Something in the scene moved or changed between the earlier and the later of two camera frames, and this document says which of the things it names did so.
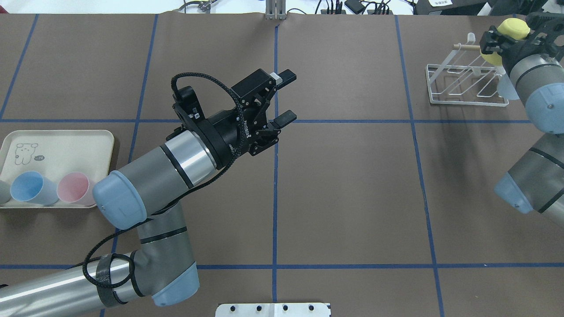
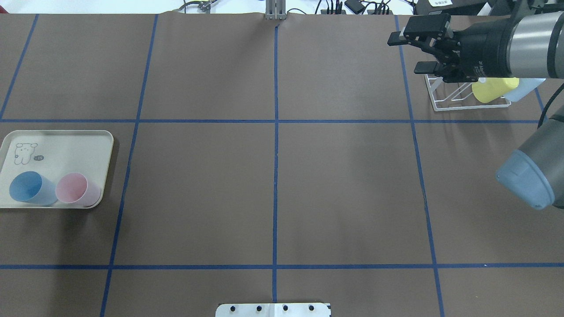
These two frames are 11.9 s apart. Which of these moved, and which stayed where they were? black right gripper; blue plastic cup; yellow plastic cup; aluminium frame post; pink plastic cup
Moved: black right gripper; yellow plastic cup
Stayed: pink plastic cup; blue plastic cup; aluminium frame post
